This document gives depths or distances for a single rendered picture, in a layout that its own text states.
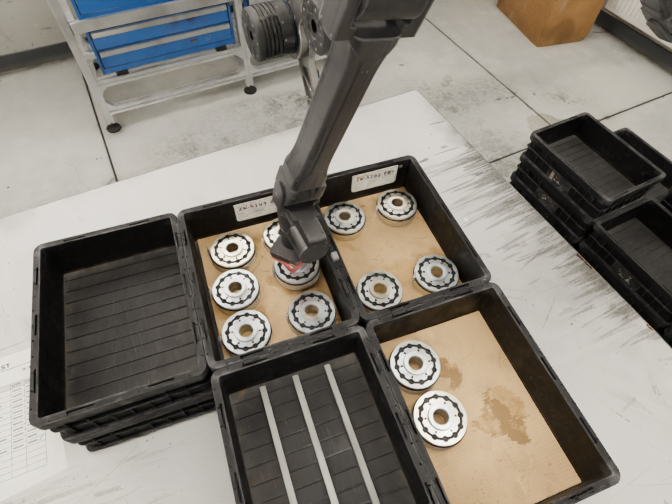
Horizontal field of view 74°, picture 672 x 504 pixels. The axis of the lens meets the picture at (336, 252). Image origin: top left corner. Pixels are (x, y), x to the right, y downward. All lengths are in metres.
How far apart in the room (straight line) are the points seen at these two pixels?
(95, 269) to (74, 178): 1.57
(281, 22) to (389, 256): 0.92
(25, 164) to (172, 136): 0.77
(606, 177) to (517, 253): 0.78
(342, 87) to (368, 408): 0.61
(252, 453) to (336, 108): 0.63
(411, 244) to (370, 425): 0.45
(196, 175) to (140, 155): 1.24
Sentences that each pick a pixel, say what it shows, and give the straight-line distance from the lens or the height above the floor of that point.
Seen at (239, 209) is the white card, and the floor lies 0.90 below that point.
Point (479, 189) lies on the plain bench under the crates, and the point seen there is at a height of 0.70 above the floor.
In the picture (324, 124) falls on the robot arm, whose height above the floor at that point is 1.32.
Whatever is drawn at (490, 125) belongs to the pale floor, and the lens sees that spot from 2.90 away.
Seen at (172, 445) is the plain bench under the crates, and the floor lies 0.70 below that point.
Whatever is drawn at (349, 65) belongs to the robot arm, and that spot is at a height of 1.42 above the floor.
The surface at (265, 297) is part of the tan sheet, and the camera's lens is 1.02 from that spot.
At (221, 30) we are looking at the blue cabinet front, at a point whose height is 0.41.
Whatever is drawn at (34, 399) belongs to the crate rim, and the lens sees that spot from 0.96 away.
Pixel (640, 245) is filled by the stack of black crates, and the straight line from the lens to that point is 2.04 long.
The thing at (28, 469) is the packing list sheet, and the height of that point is 0.70.
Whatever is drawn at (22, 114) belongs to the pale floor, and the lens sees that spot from 3.28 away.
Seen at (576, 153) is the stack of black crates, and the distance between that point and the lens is 2.09.
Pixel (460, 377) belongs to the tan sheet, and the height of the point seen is 0.83.
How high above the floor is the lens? 1.72
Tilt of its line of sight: 55 degrees down
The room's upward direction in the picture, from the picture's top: 3 degrees clockwise
